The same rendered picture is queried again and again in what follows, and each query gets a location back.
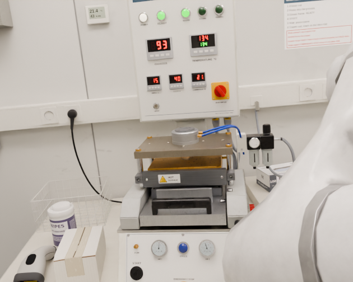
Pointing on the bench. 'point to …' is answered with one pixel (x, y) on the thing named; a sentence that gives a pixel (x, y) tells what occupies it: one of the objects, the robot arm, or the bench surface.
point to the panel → (175, 257)
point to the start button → (135, 273)
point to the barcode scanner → (35, 264)
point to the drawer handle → (176, 203)
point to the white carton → (261, 175)
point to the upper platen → (186, 163)
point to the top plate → (187, 144)
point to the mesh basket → (76, 206)
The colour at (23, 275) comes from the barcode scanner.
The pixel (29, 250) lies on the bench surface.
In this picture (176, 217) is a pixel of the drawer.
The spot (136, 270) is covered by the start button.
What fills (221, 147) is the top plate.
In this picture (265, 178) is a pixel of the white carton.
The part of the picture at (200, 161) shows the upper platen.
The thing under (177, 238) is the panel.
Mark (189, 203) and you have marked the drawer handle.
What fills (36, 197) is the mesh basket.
